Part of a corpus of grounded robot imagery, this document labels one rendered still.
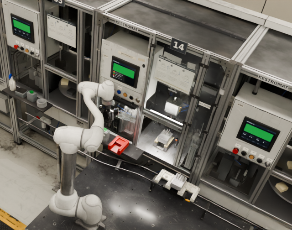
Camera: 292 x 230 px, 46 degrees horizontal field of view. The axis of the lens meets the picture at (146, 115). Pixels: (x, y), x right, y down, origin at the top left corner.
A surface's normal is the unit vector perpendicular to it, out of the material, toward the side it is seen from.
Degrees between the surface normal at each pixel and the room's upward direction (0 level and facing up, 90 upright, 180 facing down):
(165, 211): 0
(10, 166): 0
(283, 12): 90
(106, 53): 90
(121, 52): 90
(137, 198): 0
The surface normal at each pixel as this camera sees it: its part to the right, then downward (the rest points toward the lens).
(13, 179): 0.14, -0.76
